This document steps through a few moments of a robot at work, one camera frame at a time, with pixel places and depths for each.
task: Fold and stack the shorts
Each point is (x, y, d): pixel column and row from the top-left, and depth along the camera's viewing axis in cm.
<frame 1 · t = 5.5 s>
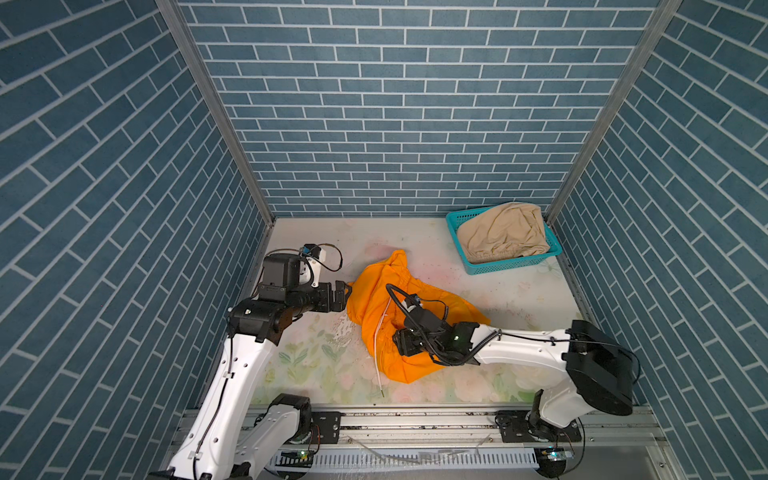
left hand: (336, 286, 72), fingers open
right hand: (397, 333, 82), fingers open
orange shorts: (374, 306, 89), point 9 cm above the table
teal plastic basket: (455, 219, 113), point 9 cm above the table
beige shorts: (510, 230, 111), point 8 cm above the table

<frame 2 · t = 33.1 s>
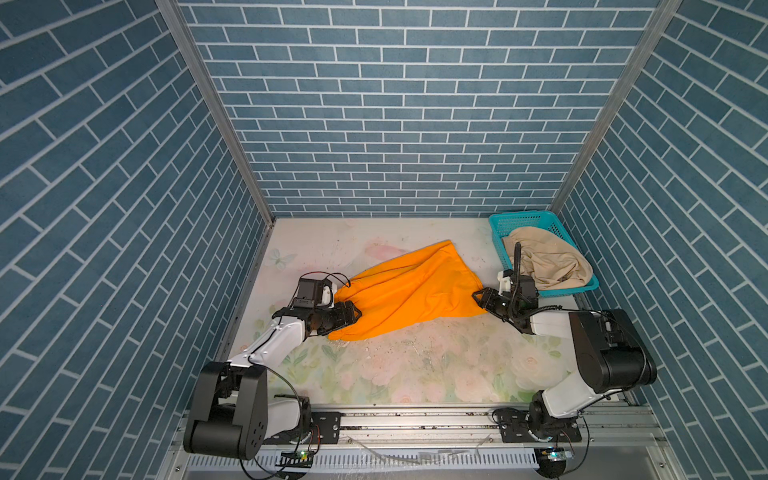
left hand: (352, 315, 88), fingers open
right hand: (476, 293, 96), fingers open
orange shorts: (420, 288, 98), point 4 cm above the table
beige shorts: (547, 258, 104), point 7 cm above the table
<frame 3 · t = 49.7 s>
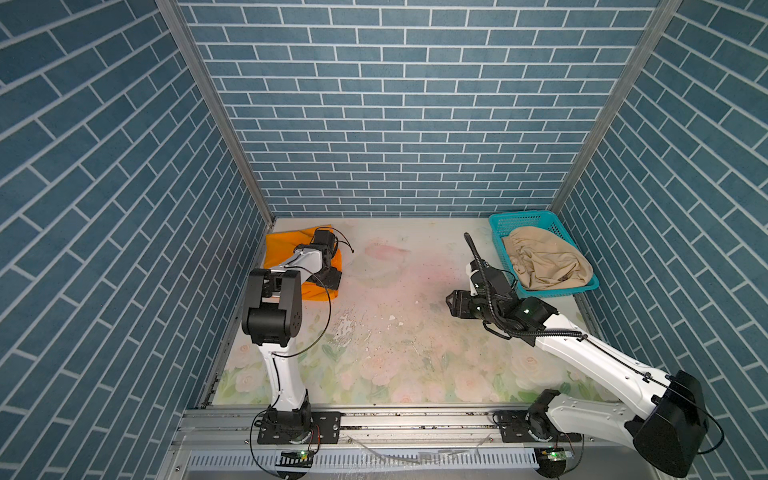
left hand: (318, 278, 101), fingers open
right hand: (451, 296, 80), fingers open
orange shorts: (278, 246, 111), point 3 cm above the table
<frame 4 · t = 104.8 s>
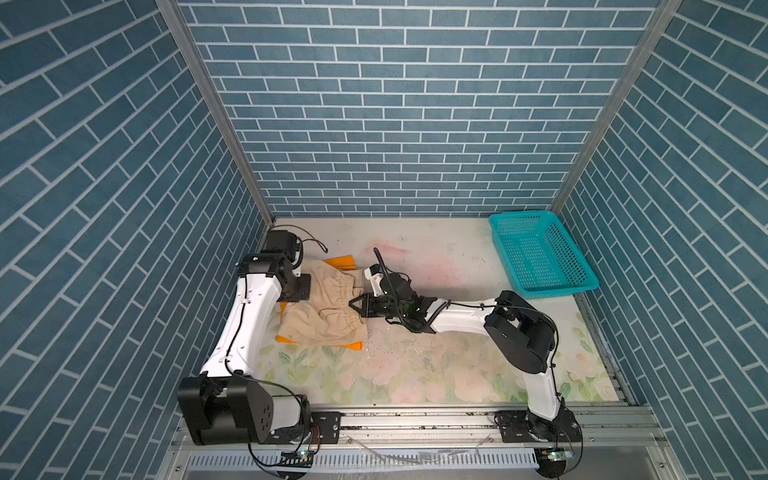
left hand: (298, 290, 80), fingers closed
right hand: (346, 301, 85), fingers closed
beige shorts: (327, 317, 83), point 11 cm above the table
